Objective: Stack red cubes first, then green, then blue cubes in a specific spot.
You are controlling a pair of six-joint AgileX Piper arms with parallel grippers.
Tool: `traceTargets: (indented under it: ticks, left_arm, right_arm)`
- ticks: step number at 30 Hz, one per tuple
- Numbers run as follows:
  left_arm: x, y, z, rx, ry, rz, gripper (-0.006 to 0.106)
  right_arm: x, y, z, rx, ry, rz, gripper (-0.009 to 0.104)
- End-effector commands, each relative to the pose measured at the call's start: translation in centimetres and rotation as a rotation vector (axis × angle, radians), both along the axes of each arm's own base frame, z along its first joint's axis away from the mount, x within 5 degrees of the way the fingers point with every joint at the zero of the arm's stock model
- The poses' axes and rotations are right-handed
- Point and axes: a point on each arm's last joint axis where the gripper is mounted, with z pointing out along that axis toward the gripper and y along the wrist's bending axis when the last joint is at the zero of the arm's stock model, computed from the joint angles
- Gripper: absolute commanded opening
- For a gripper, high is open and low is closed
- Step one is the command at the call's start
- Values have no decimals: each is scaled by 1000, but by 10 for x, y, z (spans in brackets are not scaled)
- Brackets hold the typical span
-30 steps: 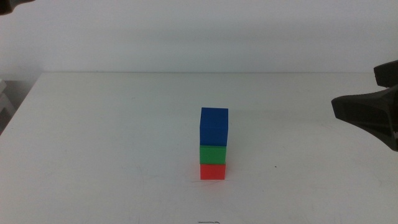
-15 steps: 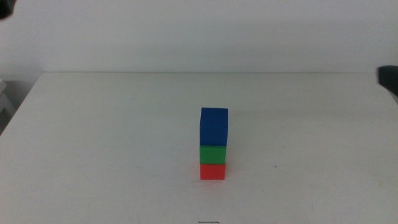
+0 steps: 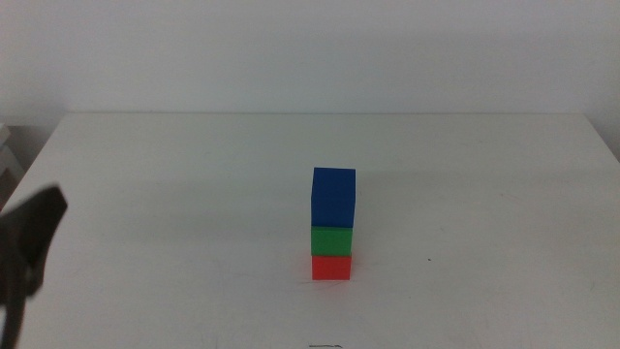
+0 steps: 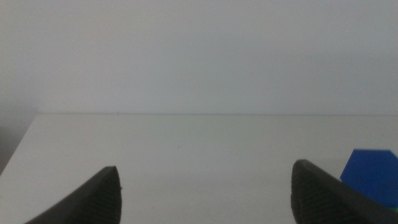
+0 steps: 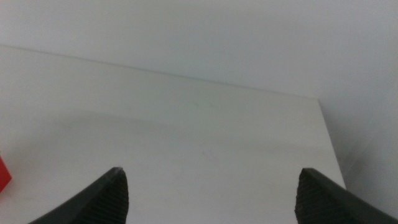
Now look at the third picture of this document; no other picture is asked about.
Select green cube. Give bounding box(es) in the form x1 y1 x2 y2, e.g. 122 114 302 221
310 225 354 257

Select red cube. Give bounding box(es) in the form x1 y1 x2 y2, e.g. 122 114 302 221
311 254 353 281

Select blue cube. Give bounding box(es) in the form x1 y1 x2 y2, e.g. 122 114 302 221
310 167 357 229

